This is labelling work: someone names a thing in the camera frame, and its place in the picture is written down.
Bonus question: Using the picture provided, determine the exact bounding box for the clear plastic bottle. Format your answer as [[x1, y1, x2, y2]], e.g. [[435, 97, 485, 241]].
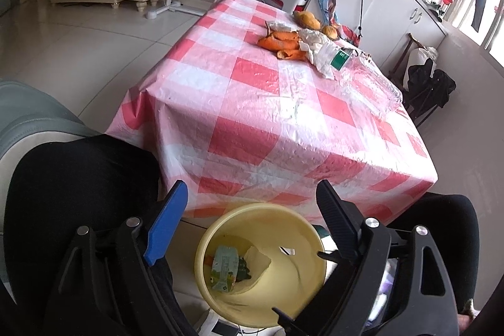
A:
[[315, 43, 403, 116]]

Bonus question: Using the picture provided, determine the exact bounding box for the dark green packet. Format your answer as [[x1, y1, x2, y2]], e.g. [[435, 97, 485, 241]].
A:
[[236, 257, 253, 282]]

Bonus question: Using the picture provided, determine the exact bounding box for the woven fruit basket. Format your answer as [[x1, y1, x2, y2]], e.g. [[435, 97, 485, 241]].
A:
[[293, 11, 343, 39]]

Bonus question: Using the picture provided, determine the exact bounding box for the wooden chair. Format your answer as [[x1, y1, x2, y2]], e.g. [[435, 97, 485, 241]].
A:
[[388, 33, 442, 128]]

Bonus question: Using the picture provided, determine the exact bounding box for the black strap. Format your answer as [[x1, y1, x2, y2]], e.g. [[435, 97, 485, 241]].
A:
[[339, 0, 365, 39]]

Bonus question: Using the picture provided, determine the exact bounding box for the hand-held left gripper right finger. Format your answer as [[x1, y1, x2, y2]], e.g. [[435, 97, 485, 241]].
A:
[[315, 179, 459, 336]]

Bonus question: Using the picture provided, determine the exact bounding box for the yellow waste bin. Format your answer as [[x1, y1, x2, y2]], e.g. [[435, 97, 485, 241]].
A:
[[194, 203, 327, 329]]

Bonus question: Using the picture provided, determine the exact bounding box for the black garment on chair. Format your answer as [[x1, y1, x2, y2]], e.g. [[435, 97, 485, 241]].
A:
[[405, 58, 457, 112]]

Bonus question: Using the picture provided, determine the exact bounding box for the green white carton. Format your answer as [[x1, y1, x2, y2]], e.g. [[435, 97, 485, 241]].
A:
[[207, 245, 241, 291]]

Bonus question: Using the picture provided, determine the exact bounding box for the person's leg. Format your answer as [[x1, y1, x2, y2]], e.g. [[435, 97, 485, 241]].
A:
[[388, 194, 481, 321], [4, 133, 198, 336]]

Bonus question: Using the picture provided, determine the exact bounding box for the pink white checked tablecloth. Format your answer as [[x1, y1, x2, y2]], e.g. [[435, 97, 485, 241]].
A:
[[104, 0, 439, 230]]

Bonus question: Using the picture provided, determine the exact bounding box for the person's right leg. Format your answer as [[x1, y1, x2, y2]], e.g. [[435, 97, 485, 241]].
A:
[[388, 194, 481, 321]]

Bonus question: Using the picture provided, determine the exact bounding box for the grey green sofa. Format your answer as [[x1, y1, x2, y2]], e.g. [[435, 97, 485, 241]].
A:
[[0, 80, 93, 282]]

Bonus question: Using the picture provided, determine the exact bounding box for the person's left leg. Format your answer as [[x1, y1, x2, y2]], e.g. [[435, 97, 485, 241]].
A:
[[4, 133, 198, 336]]

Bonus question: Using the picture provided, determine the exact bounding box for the white cupboard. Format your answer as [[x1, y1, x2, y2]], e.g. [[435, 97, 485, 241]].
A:
[[327, 0, 450, 85]]

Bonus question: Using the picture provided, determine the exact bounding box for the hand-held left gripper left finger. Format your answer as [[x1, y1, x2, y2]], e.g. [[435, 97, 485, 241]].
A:
[[51, 180, 198, 336]]

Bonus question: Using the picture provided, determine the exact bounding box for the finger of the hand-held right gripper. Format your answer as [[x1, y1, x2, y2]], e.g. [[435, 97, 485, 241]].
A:
[[272, 306, 329, 331], [317, 250, 345, 263]]

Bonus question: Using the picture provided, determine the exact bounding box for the crumpled white paper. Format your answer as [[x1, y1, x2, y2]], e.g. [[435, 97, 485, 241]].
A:
[[298, 28, 329, 55]]

